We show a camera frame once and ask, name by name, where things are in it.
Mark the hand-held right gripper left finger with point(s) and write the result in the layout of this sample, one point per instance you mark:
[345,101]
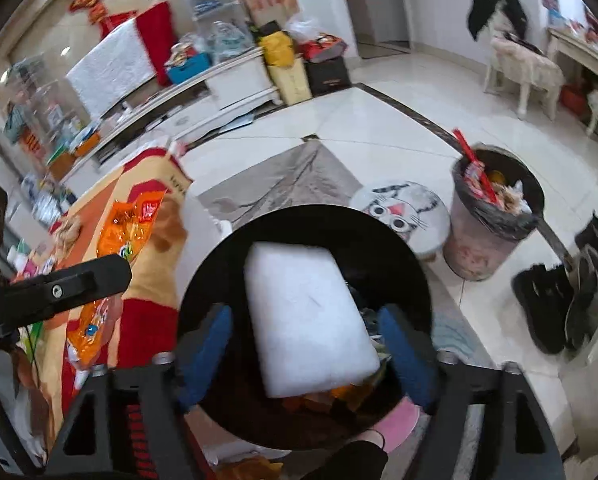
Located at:
[204,355]

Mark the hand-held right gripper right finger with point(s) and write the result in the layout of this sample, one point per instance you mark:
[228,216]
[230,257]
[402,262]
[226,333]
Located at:
[409,360]

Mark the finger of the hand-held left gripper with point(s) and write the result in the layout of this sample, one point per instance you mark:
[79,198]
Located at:
[69,285]

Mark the brown paper ball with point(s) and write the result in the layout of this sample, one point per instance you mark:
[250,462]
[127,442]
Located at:
[69,232]

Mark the black round bin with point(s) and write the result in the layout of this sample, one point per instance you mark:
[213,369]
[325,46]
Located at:
[219,285]

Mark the orange snack bag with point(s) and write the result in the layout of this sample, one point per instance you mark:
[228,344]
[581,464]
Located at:
[346,396]

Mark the white foam block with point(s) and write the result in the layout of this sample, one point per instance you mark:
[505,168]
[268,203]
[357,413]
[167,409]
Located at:
[309,320]

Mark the trash can with black liner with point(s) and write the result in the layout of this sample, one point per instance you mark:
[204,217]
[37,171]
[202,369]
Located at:
[489,240]

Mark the pink slipper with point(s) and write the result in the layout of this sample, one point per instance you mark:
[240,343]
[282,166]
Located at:
[404,422]

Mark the orange and red printed blanket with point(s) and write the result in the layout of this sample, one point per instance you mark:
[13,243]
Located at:
[139,310]

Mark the large orange printed package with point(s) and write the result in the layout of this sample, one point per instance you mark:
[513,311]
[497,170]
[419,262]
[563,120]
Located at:
[129,225]

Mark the person's black trouser leg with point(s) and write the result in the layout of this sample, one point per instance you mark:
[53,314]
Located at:
[349,460]

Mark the cat printed round stool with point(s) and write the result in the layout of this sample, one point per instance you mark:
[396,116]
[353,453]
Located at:
[404,215]

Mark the black shoes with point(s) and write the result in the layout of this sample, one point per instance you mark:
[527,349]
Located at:
[544,305]

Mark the grey shoes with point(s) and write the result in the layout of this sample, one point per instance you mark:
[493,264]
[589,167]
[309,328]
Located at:
[586,290]

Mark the grey floor rug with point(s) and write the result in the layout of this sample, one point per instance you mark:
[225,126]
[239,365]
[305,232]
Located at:
[284,180]

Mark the red stick wrapper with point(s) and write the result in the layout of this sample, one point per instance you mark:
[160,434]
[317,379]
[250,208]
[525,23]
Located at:
[471,162]

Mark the white tv cabinet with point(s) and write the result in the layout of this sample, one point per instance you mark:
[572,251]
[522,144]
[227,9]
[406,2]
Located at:
[194,105]

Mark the white quilted cloth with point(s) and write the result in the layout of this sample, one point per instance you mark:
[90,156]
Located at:
[114,70]

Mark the blue basket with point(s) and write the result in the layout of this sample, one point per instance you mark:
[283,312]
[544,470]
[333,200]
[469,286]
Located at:
[189,67]

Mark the red cloth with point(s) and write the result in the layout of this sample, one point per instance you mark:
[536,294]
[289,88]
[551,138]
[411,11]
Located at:
[156,40]

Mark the cream cardboard box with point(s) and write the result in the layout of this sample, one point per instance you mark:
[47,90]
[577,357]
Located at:
[291,81]

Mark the clear plastic bag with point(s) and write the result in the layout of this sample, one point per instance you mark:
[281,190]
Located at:
[229,40]

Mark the black box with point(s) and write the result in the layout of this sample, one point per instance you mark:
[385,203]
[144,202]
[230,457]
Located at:
[329,75]

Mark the yellow bag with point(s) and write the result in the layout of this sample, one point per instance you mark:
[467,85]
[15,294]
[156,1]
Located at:
[279,47]

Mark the red gift box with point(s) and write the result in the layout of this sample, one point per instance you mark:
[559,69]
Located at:
[324,46]

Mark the white plastic bag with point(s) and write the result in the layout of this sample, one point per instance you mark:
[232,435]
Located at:
[304,27]

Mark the white side table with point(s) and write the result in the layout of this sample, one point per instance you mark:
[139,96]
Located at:
[586,52]

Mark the black jacket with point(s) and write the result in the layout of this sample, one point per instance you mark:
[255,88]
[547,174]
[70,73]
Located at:
[494,5]

